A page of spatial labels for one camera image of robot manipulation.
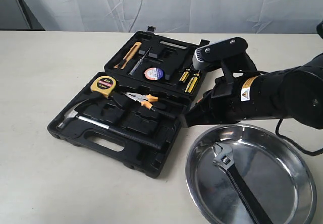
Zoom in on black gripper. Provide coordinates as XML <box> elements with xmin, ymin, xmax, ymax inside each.
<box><xmin>181</xmin><ymin>72</ymin><xmax>262</xmax><ymax>128</ymax></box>

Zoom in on silver black adjustable wrench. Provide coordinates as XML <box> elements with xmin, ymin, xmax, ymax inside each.
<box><xmin>212</xmin><ymin>142</ymin><xmax>273</xmax><ymax>223</ymax></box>

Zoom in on black plastic tool case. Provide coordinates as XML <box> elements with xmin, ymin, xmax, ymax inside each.
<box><xmin>47</xmin><ymin>29</ymin><xmax>206</xmax><ymax>178</ymax></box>

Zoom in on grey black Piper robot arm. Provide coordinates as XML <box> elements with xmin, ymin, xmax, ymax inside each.
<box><xmin>179</xmin><ymin>37</ymin><xmax>322</xmax><ymax>129</ymax></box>

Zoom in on large yellow black screwdriver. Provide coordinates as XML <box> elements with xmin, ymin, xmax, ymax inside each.
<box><xmin>185</xmin><ymin>70</ymin><xmax>201</xmax><ymax>93</ymax></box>

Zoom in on small yellow black screwdriver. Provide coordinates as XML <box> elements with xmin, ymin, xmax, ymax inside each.
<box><xmin>179</xmin><ymin>64</ymin><xmax>193</xmax><ymax>83</ymax></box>

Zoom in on electrical tape roll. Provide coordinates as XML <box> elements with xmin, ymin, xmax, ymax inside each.
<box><xmin>144</xmin><ymin>67</ymin><xmax>164</xmax><ymax>81</ymax></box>

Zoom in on grey voltage tester pen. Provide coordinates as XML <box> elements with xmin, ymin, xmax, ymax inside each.
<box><xmin>128</xmin><ymin>46</ymin><xmax>152</xmax><ymax>75</ymax></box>

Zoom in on round stainless steel tray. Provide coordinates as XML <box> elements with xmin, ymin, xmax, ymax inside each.
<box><xmin>185</xmin><ymin>124</ymin><xmax>317</xmax><ymax>223</ymax></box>

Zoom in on yellow utility knife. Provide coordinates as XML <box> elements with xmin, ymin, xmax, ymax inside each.
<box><xmin>114</xmin><ymin>42</ymin><xmax>142</xmax><ymax>69</ymax></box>

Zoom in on yellow tape measure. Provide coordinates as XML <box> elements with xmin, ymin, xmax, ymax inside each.
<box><xmin>90</xmin><ymin>76</ymin><xmax>117</xmax><ymax>98</ymax></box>

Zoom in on white backdrop curtain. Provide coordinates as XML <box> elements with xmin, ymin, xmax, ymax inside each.
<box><xmin>1</xmin><ymin>0</ymin><xmax>322</xmax><ymax>34</ymax></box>

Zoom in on steel claw hammer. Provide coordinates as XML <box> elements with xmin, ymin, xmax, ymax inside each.
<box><xmin>57</xmin><ymin>99</ymin><xmax>165</xmax><ymax>150</ymax></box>

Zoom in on orange handled pliers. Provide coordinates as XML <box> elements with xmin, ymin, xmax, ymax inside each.
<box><xmin>125</xmin><ymin>92</ymin><xmax>177</xmax><ymax>120</ymax></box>

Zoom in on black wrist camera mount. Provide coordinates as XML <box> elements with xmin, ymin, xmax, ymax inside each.
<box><xmin>192</xmin><ymin>37</ymin><xmax>257</xmax><ymax>84</ymax></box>

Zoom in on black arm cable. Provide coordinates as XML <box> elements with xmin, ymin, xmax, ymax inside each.
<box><xmin>274</xmin><ymin>119</ymin><xmax>323</xmax><ymax>156</ymax></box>

